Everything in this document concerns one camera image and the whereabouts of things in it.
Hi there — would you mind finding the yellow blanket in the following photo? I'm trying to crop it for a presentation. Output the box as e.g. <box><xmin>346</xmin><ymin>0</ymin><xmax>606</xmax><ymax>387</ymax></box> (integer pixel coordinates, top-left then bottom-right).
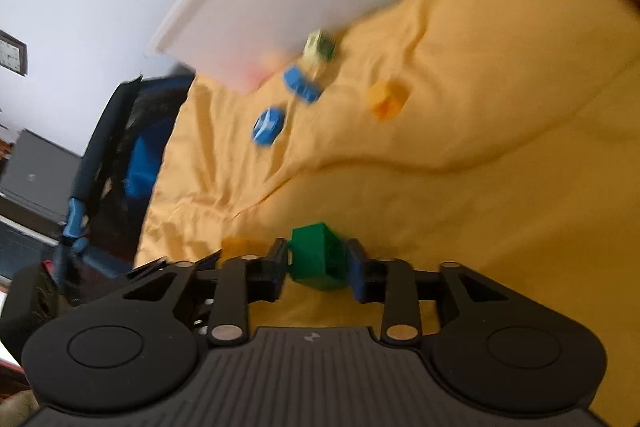
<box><xmin>135</xmin><ymin>0</ymin><xmax>640</xmax><ymax>427</ymax></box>

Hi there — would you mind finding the wall clock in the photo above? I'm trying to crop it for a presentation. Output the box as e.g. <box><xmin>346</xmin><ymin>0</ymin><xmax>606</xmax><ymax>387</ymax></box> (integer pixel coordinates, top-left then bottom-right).
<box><xmin>0</xmin><ymin>29</ymin><xmax>28</xmax><ymax>78</ymax></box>

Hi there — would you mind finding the blue disc with white plane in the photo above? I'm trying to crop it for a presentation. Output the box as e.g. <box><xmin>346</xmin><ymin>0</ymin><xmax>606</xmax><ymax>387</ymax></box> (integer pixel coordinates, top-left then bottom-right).
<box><xmin>251</xmin><ymin>105</ymin><xmax>287</xmax><ymax>148</ymax></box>

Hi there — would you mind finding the grey cabinet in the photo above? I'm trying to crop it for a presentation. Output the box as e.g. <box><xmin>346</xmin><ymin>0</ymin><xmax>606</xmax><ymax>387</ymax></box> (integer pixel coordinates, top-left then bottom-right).
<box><xmin>0</xmin><ymin>129</ymin><xmax>83</xmax><ymax>228</ymax></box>

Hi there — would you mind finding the large yellow building brick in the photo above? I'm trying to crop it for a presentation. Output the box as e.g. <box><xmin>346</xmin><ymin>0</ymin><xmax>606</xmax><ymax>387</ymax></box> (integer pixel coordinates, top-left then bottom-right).
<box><xmin>221</xmin><ymin>236</ymin><xmax>263</xmax><ymax>260</ymax></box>

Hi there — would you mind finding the black blue bag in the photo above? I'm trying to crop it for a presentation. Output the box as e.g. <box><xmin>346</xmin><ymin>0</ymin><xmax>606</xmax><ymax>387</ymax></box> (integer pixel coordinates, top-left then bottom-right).
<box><xmin>50</xmin><ymin>74</ymin><xmax>196</xmax><ymax>293</ymax></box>

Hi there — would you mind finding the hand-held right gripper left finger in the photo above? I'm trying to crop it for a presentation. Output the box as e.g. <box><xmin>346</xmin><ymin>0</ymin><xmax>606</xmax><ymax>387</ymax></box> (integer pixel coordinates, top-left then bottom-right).
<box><xmin>122</xmin><ymin>238</ymin><xmax>291</xmax><ymax>347</ymax></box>

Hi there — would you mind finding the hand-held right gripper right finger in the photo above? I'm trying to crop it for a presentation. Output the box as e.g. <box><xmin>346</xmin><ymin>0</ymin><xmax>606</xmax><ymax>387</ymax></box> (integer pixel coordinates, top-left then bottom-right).
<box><xmin>345</xmin><ymin>238</ymin><xmax>513</xmax><ymax>347</ymax></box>

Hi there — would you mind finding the small cream toy car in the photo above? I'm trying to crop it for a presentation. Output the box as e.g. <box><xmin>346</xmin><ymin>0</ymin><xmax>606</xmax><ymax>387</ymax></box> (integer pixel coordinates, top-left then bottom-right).
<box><xmin>302</xmin><ymin>31</ymin><xmax>323</xmax><ymax>62</ymax></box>

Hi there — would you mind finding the green cube building brick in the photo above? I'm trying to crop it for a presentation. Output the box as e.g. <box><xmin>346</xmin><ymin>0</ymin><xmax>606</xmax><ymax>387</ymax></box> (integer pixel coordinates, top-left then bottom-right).
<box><xmin>289</xmin><ymin>223</ymin><xmax>347</xmax><ymax>292</ymax></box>

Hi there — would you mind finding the blue arch block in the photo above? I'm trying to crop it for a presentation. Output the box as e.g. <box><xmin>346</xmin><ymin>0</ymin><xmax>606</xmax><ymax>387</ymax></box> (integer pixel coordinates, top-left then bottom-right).
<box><xmin>282</xmin><ymin>64</ymin><xmax>322</xmax><ymax>105</ymax></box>

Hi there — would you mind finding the small yellow building brick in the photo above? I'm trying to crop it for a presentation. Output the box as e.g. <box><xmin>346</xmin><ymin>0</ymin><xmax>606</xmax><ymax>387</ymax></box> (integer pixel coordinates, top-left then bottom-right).
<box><xmin>367</xmin><ymin>79</ymin><xmax>412</xmax><ymax>122</ymax></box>

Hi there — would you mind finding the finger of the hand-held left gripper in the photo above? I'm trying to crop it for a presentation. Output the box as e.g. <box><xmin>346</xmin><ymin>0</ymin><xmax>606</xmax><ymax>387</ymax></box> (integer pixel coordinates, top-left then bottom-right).
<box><xmin>127</xmin><ymin>249</ymin><xmax>224</xmax><ymax>287</ymax></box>

